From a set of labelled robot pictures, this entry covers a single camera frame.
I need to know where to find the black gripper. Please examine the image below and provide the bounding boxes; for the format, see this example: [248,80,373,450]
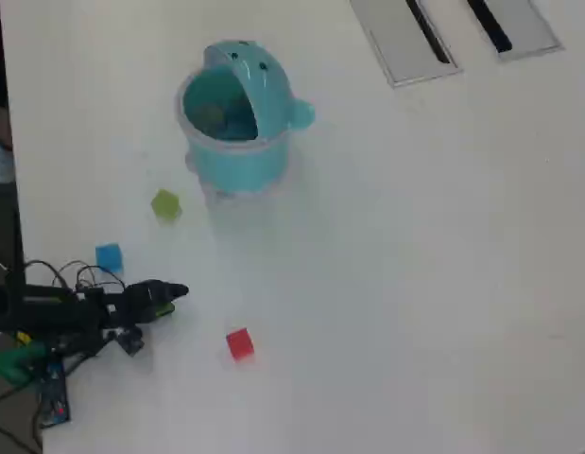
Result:
[107,280,190,331]

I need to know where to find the blue lego block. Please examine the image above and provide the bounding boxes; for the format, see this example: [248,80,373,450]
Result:
[95,242,125,274]

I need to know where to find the red lego block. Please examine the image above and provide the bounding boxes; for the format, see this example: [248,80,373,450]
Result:
[225,326,255,361]

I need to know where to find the green lego block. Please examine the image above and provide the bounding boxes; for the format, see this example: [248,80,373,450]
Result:
[149,188,184,223]

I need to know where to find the teal whale-shaped bin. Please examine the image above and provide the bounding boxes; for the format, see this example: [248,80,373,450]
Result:
[173,40,317,198]

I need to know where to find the blue circuit board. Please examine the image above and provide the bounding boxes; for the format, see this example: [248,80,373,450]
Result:
[39,358,72,429]

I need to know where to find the green table clamp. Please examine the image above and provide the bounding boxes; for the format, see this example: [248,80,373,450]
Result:
[0,342,50,387]

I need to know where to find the grey green crumpled ball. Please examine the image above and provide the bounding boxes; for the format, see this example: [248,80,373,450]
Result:
[192,101,227,133]

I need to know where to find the white grey shoe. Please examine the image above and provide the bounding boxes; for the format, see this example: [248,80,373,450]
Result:
[0,141,14,183]

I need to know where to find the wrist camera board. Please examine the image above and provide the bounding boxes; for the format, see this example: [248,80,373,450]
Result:
[115,324,146,357]

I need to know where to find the thin black arm wires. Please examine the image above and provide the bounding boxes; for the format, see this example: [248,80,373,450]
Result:
[25,258,128,295]

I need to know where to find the black vertical post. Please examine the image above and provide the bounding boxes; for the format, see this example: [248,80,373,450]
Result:
[3,186,27,304]

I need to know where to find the thick black power cable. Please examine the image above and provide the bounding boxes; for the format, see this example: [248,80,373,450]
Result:
[0,368,71,450]

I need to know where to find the silver cable grommet plate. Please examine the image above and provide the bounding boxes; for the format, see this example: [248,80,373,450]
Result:
[349,0,464,89]
[461,0,565,63]

